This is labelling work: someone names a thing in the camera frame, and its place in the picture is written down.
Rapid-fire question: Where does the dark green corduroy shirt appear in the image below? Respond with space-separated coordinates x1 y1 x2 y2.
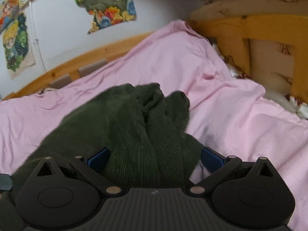
1 83 203 230

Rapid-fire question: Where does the pink bed sheet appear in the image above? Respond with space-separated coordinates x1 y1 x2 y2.
1 20 307 230

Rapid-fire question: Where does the blond chibi character poster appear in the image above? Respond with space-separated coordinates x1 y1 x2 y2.
3 12 35 80

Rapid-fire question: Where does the anime girl poster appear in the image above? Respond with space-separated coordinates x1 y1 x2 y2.
0 0 20 33

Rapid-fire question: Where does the wooden bed frame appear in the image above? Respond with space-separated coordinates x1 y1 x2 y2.
3 14 307 102

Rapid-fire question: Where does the white wall pipe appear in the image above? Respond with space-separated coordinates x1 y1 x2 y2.
29 2 46 73

